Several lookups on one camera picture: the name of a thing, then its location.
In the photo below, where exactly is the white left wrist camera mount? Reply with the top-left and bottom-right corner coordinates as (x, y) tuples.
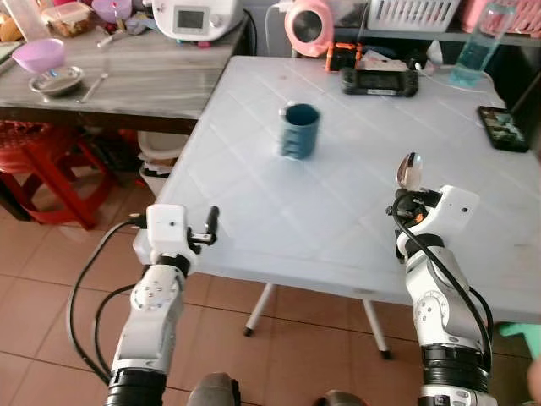
(135, 204), (200, 273)

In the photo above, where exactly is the pink round appliance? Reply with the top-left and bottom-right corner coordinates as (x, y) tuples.
(284, 0), (336, 58)

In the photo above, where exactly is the orange and black device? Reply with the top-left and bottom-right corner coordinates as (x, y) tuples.
(326, 42), (363, 73)

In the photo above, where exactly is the black smartphone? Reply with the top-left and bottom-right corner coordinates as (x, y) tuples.
(477, 106), (531, 154)

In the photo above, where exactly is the small purple plastic bowl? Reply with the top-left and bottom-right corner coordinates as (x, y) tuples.
(91, 0), (134, 23)

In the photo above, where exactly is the red plastic stool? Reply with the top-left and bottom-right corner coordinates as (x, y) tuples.
(0, 121), (121, 231)

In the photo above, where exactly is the green plastic stool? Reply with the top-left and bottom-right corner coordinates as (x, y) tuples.
(499, 322), (541, 357)

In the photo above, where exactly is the grey robot leg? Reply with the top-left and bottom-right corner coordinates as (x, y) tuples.
(187, 372), (243, 406)
(325, 390), (369, 406)

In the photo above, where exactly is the steel fork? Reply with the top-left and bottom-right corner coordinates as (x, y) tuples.
(79, 73), (110, 105)
(96, 29), (128, 48)

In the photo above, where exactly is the pink plastic basket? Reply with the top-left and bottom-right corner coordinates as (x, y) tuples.
(463, 0), (541, 36)

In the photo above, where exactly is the dark blue mug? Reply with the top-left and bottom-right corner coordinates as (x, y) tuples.
(280, 102), (323, 161)

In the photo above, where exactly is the white plastic bin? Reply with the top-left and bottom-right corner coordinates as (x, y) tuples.
(138, 131), (189, 200)

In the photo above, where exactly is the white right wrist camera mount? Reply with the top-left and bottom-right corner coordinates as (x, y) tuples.
(418, 186), (481, 248)

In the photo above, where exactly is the grey robot right leg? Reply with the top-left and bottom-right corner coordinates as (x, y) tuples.
(325, 390), (369, 406)

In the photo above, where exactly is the white kitchen machine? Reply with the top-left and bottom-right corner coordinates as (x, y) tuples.
(152, 0), (247, 42)

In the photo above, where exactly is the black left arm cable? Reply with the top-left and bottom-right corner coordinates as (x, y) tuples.
(66, 217), (146, 383)

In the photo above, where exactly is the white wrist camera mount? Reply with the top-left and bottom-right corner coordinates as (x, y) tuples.
(135, 204), (200, 273)
(418, 186), (481, 248)

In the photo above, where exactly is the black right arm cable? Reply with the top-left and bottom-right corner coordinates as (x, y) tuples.
(391, 193), (495, 375)

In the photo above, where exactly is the steel plate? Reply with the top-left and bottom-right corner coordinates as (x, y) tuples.
(29, 66), (86, 97)

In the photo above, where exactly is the clear blue-tinted water bottle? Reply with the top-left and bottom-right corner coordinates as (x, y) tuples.
(448, 3), (516, 89)

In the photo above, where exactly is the grey robot left leg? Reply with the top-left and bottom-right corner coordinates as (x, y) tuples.
(187, 372), (243, 406)

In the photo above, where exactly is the large steel spoon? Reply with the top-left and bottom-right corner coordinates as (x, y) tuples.
(396, 151), (426, 192)

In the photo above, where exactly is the black handheld game console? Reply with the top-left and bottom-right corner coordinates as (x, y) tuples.
(341, 68), (420, 98)

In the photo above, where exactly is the white plastic basket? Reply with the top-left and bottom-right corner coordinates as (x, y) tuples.
(368, 0), (462, 33)

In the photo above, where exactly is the clear square food container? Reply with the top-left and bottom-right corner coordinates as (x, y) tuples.
(41, 2), (95, 38)

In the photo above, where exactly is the person's hand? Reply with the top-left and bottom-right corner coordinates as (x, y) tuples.
(527, 359), (541, 406)

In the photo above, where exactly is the white metal table leg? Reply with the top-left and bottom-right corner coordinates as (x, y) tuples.
(244, 283), (276, 337)
(363, 298), (393, 360)

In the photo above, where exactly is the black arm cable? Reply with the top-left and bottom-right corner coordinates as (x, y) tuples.
(391, 193), (495, 375)
(66, 217), (146, 383)

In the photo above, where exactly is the large purple plastic bowl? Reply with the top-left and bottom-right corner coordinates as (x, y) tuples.
(12, 38), (68, 75)

